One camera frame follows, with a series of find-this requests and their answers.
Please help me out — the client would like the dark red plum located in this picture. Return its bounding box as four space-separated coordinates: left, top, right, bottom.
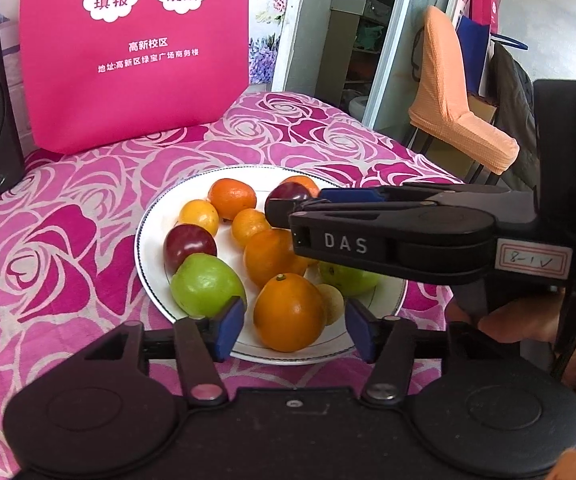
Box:
163 224 217 273
266 181 312 203

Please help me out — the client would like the magenta paper bag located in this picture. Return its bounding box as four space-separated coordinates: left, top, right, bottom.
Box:
20 0 249 154

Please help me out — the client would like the blue bag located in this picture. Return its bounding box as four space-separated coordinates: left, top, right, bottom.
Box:
456 15 529 98

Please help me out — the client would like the orange covered chair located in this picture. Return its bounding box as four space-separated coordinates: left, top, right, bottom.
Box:
408 6 519 176

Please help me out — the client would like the dark grey jacket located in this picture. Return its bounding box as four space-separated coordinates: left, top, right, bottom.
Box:
489 44 540 191

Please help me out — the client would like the person's right hand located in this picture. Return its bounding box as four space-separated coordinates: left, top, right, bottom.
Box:
444 286 576 480

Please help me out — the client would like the pink rose tablecloth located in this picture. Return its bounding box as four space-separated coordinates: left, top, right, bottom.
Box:
0 93 450 479

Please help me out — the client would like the yellow kumquat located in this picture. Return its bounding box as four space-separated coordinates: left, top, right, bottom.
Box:
230 208 271 249
177 200 219 236

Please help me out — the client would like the green apple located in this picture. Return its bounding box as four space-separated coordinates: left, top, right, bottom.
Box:
318 261 381 297
169 252 248 318

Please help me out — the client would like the white round plate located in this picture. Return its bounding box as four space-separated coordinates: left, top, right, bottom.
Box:
133 164 409 366

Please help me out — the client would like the large orange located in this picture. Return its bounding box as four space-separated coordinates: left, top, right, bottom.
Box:
253 273 327 353

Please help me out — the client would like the mandarin orange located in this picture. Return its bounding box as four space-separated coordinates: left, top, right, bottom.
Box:
283 174 319 197
207 178 256 221
243 229 312 289

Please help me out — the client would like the brown longan fruit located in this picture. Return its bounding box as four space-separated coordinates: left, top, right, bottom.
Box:
316 284 345 326

